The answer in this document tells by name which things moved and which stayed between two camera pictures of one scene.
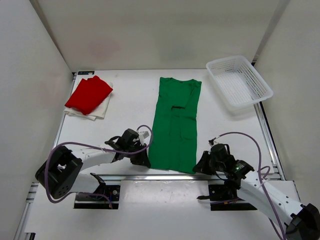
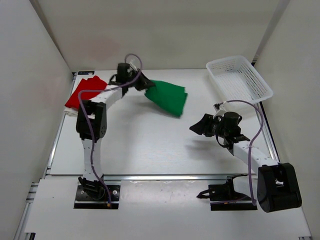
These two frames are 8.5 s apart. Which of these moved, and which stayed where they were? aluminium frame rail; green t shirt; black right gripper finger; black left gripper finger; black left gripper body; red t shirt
Moved: black left gripper finger; green t shirt; black left gripper body; black right gripper finger
Stayed: red t shirt; aluminium frame rail
